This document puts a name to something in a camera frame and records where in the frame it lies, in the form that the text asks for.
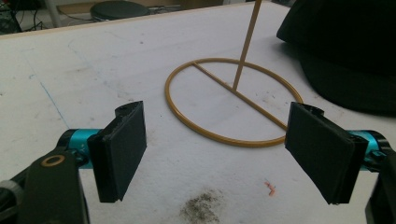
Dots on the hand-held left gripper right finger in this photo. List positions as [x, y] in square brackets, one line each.
[323, 152]

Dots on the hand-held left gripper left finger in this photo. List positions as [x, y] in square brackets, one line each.
[120, 152]

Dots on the black cap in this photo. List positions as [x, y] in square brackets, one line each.
[345, 53]

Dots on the gold metal hat stand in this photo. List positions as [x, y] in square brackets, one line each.
[232, 102]

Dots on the round black stool seat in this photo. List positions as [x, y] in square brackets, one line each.
[119, 10]

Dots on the white metal stand leg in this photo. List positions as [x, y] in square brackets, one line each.
[53, 13]

